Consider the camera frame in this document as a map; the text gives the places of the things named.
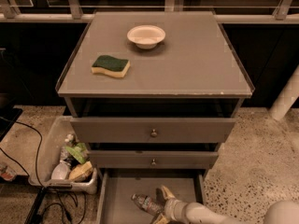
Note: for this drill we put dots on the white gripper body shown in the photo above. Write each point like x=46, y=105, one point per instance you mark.
x=171, y=207

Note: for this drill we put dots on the clear plastic water bottle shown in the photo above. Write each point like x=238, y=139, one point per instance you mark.
x=147, y=204

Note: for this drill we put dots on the grey top drawer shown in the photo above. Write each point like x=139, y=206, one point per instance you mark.
x=137, y=130

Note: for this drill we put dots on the yellow sponge in bin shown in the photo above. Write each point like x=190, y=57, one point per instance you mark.
x=81, y=172

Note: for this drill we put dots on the crumpled bottle in bin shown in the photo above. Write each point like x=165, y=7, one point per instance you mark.
x=65, y=156

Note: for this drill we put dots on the grey drawer cabinet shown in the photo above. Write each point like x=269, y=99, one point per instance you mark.
x=192, y=73

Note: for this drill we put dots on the grey middle drawer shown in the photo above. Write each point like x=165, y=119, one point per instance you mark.
x=142, y=159

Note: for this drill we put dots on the green packet in bin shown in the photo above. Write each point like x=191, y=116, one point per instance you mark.
x=79, y=152

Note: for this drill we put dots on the white bowl on counter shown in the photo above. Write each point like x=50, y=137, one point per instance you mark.
x=146, y=36

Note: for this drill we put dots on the small cup on floor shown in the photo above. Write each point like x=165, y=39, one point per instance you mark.
x=6, y=172

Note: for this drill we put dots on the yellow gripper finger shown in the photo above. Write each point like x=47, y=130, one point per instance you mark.
x=167, y=193
x=161, y=219

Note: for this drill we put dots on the clear plastic storage bin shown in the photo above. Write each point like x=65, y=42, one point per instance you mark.
x=49, y=158

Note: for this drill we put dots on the brass top drawer knob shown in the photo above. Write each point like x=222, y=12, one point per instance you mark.
x=153, y=133

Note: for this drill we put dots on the green yellow sponge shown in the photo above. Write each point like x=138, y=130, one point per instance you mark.
x=110, y=66

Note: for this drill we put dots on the grey bottom drawer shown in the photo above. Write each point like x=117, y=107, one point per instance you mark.
x=118, y=185

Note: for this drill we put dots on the metal window rail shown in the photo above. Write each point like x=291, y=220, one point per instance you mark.
x=224, y=11

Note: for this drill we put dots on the white bowl in bin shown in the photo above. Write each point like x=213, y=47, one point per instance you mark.
x=61, y=172

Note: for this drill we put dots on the grey drawer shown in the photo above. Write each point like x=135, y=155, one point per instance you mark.
x=118, y=185
x=137, y=130
x=142, y=159

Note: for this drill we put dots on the black device at left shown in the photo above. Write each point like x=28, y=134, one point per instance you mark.
x=8, y=113

